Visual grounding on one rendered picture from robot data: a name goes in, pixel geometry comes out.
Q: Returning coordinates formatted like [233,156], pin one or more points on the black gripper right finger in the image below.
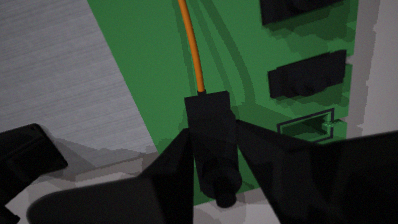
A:
[303,181]

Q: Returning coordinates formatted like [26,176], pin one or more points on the black micro servo with orange cable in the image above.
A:
[212,127]

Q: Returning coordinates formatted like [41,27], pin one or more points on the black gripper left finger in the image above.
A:
[162,194]

